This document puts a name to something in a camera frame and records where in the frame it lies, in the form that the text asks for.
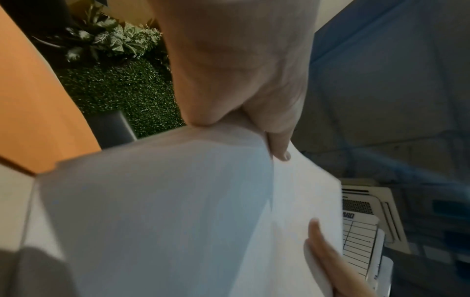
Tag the artificial green hedge panel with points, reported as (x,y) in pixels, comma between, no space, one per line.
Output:
(128,87)

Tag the black leather bench backrest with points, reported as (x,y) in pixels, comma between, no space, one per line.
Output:
(110,130)

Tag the gathered white paper bundle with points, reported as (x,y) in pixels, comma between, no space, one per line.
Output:
(165,203)

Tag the artificial fern plant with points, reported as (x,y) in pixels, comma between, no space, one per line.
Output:
(110,37)

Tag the white lined board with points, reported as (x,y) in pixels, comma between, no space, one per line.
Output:
(358,246)

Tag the person's left hand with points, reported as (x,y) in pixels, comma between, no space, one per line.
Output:
(235,58)

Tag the white ceiling air conditioner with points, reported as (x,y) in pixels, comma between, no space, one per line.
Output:
(389,208)

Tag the person's right hand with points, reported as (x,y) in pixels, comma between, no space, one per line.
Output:
(337,266)

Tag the orange folder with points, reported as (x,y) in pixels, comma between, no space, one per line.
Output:
(36,101)

